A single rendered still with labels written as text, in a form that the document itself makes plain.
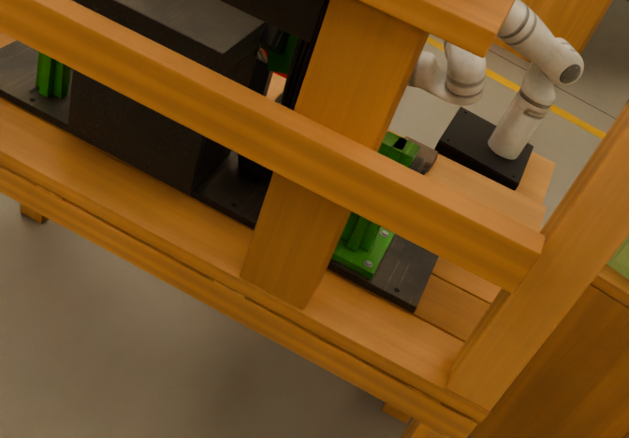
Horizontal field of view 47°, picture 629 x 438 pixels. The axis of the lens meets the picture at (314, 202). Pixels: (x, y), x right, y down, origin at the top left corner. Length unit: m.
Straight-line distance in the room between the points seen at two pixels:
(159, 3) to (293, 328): 0.66
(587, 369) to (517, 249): 1.14
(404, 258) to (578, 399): 0.90
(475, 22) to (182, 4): 0.65
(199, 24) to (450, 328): 0.76
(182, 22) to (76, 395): 1.24
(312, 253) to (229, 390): 1.10
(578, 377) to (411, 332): 0.88
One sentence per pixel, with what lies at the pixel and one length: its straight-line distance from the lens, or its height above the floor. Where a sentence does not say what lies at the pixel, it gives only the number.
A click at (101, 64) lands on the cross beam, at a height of 1.22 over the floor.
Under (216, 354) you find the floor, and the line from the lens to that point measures 2.39.
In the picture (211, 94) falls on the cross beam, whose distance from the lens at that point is 1.15.
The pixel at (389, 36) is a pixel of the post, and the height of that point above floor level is 1.46.
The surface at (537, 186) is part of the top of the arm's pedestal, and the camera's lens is 2.09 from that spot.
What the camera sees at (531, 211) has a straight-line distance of 1.88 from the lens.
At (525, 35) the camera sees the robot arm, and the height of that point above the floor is 1.27.
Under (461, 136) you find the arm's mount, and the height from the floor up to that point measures 0.91.
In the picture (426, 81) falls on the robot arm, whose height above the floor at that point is 1.26.
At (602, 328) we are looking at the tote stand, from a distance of 2.11.
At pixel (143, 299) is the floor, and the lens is 2.49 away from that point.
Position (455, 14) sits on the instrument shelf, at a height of 1.54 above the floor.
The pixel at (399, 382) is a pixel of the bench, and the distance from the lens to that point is 1.42.
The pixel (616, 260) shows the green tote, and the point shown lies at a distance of 2.06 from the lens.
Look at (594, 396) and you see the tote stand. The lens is 2.26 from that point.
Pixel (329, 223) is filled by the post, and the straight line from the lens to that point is 1.23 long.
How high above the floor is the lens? 1.89
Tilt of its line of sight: 39 degrees down
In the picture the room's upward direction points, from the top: 21 degrees clockwise
